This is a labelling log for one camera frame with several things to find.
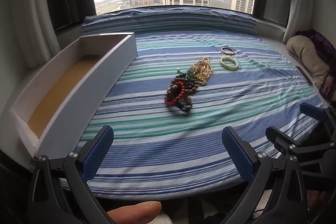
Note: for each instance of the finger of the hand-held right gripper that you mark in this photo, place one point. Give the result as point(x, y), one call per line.
point(312, 112)
point(278, 136)

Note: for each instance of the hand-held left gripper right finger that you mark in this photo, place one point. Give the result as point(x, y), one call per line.
point(236, 153)

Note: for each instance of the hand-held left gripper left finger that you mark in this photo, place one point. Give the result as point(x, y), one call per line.
point(98, 153)

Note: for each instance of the white cardboard box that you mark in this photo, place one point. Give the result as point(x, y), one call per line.
point(78, 98)

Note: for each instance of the person's left hand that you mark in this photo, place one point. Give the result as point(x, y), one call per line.
point(136, 211)

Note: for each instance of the blue green striped bedsheet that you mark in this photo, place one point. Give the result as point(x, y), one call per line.
point(157, 148)

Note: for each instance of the purple cloth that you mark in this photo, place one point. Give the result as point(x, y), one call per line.
point(323, 41)

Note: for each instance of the green jade bangle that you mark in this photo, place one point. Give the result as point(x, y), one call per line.
point(223, 64)

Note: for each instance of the silver mesh ornament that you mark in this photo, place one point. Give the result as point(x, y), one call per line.
point(194, 69)

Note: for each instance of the white fluffy cloth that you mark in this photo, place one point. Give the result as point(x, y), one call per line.
point(164, 220)

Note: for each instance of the thin gold bangle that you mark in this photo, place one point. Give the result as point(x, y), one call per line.
point(223, 51)

